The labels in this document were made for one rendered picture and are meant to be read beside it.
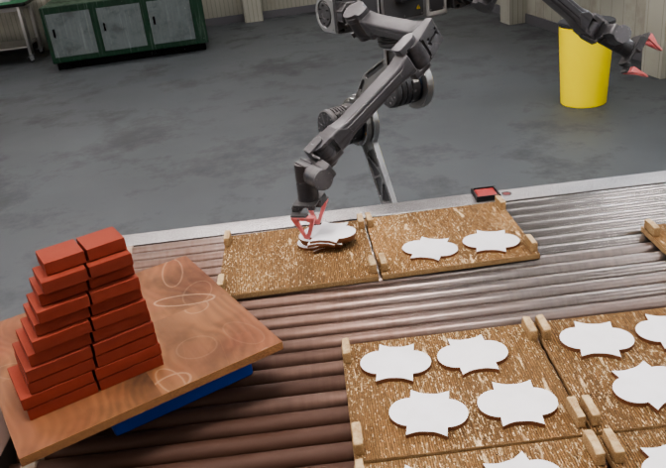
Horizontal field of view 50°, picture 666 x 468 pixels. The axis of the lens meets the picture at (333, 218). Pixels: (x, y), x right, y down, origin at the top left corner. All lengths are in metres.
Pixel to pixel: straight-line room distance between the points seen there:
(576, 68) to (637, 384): 4.87
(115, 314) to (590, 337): 0.94
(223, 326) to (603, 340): 0.78
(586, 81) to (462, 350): 4.83
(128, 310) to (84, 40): 9.19
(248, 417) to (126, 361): 0.26
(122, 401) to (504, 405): 0.69
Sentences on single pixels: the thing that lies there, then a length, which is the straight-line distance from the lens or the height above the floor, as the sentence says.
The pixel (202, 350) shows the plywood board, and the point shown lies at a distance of 1.45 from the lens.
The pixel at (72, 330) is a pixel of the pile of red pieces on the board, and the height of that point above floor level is 1.18.
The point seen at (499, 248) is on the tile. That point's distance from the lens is 1.91.
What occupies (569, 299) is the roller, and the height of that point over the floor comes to 0.92.
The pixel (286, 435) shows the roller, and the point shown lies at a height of 0.92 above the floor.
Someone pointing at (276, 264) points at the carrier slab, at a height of 0.94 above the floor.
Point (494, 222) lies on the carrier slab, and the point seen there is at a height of 0.94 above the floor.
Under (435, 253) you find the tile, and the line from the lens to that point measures 1.89.
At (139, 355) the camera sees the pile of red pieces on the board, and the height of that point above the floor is 1.08.
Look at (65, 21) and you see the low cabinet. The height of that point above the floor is 0.63.
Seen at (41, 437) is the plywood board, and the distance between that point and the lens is 1.36.
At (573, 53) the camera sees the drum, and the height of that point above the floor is 0.46.
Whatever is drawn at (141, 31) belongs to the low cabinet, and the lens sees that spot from 10.36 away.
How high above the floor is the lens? 1.83
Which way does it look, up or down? 24 degrees down
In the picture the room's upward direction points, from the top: 7 degrees counter-clockwise
